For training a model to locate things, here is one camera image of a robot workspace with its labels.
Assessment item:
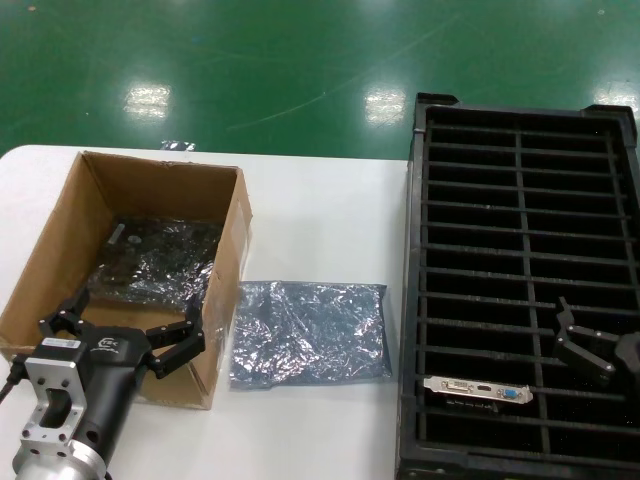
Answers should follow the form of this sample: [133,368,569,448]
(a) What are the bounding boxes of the graphics card with blue port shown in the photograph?
[423,375,535,416]

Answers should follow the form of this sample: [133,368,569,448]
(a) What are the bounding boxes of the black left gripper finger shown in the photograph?
[146,298,208,381]
[38,288,97,346]

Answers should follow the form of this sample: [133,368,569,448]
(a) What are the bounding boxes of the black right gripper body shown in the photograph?
[613,333,640,375]

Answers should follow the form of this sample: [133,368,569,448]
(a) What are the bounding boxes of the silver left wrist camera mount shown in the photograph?
[18,337,86,457]

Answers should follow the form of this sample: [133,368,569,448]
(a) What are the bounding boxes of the black slotted plastic container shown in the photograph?
[397,92,640,480]

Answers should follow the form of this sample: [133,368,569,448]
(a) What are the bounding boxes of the translucent grey antistatic bag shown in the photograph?
[87,215,225,315]

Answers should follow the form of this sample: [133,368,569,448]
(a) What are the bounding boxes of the brown cardboard box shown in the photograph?
[0,151,257,410]

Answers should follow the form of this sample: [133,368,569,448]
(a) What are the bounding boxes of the flat crinkled antistatic bag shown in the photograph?
[228,279,395,387]

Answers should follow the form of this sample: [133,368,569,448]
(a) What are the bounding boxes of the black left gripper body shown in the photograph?
[74,323,152,454]

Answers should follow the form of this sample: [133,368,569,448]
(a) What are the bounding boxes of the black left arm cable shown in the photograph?
[0,352,31,401]

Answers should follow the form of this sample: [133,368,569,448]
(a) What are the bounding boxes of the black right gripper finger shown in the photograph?
[552,296,615,390]

